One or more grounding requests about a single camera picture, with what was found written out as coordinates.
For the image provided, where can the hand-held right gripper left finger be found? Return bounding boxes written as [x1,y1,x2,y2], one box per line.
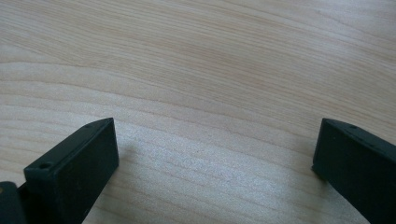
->
[23,117,120,224]

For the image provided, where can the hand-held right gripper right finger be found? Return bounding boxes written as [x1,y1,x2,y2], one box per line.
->
[311,118,396,224]

